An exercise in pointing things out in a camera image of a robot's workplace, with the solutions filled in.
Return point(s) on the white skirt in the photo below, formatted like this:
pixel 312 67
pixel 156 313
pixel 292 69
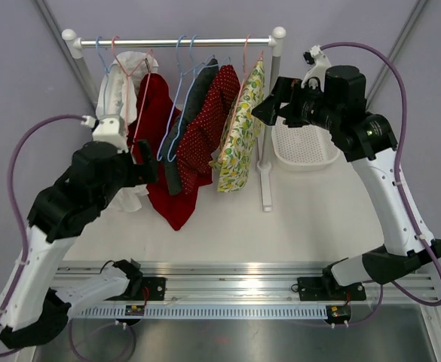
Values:
pixel 134 66

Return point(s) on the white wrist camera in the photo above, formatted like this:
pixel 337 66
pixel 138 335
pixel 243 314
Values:
pixel 110 129
pixel 319 63

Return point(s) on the red polka dot skirt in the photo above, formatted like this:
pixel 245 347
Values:
pixel 202 136

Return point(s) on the plain red skirt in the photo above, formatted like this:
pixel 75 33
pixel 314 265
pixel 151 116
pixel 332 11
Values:
pixel 155 106

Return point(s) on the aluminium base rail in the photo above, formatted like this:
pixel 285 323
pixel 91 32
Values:
pixel 241 283

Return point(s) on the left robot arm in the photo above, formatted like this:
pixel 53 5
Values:
pixel 35 314

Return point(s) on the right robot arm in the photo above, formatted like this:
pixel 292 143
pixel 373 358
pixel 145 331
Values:
pixel 338 104

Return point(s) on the white clothes rack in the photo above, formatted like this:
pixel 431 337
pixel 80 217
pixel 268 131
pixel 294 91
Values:
pixel 274 41

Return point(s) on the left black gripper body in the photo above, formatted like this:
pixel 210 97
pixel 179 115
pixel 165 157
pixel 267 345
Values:
pixel 129 173

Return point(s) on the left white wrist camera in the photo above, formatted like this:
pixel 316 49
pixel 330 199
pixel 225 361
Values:
pixel 110 129

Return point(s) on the white slotted cable duct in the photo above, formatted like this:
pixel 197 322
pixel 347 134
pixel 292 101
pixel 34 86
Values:
pixel 206 312

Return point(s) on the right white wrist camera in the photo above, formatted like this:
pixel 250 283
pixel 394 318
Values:
pixel 319 63

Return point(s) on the lemon print skirt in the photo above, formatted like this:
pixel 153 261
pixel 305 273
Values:
pixel 234 166

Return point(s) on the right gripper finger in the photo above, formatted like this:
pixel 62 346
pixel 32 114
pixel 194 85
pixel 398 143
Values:
pixel 267 110
pixel 283 89

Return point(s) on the white perforated basket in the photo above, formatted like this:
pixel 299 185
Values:
pixel 302 149

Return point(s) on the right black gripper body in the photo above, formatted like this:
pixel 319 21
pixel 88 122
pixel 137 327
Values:
pixel 307 108

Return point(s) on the dark grey dotted skirt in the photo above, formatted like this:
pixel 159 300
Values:
pixel 192 106

